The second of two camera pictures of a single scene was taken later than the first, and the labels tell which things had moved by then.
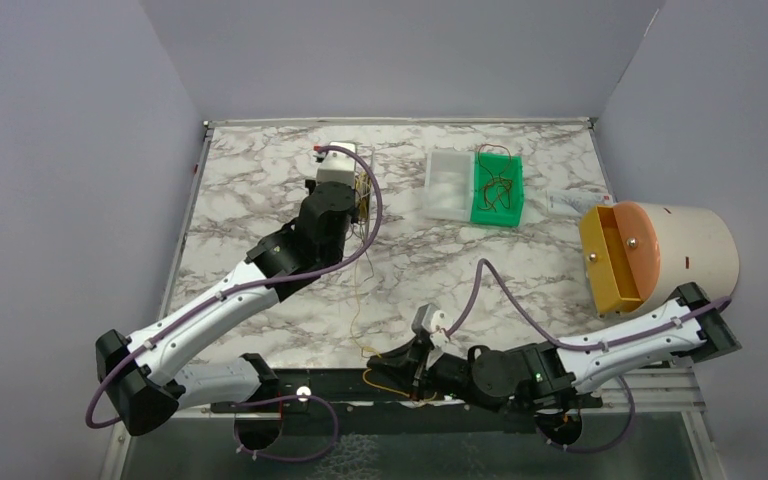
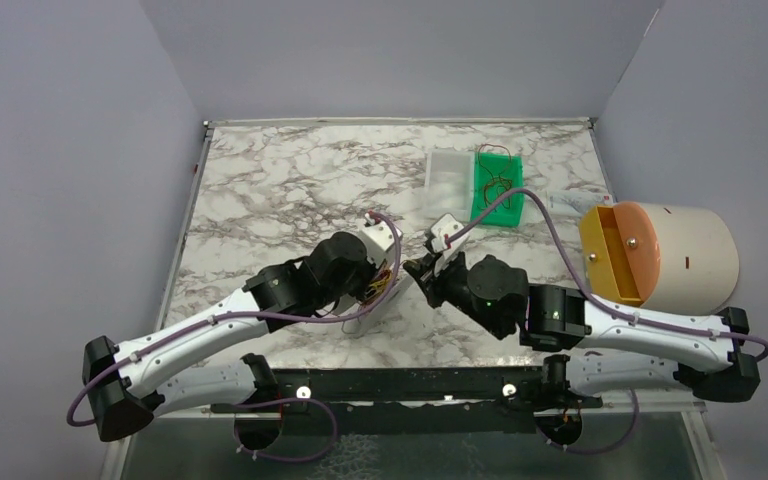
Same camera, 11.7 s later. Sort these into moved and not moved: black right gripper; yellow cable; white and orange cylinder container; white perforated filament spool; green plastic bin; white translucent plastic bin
Moved: black right gripper; yellow cable; white perforated filament spool
Not moved: white translucent plastic bin; green plastic bin; white and orange cylinder container
